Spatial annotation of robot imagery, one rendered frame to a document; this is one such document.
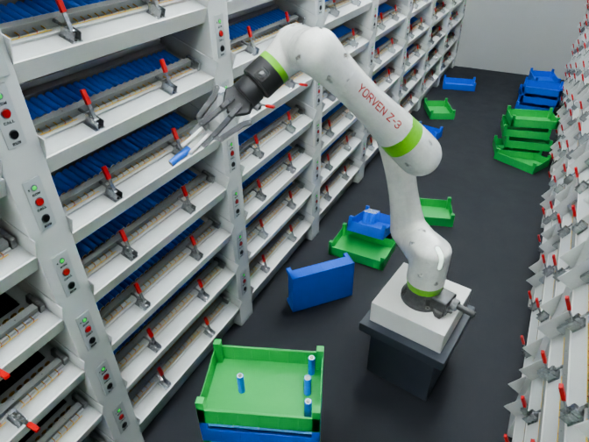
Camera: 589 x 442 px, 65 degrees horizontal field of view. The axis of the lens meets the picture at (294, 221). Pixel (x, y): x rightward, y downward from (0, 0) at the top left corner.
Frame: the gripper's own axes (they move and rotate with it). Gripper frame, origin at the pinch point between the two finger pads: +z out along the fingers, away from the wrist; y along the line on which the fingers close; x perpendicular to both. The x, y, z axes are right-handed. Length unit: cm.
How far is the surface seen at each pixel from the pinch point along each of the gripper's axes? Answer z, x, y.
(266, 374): 30, 3, 57
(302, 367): 22, 4, 63
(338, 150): -53, 151, 36
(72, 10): -0.3, -11.5, -36.8
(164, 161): 11.5, 19.9, -5.2
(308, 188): -22, 116, 37
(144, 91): 1.2, 10.5, -20.6
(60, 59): 8.3, -18.7, -27.9
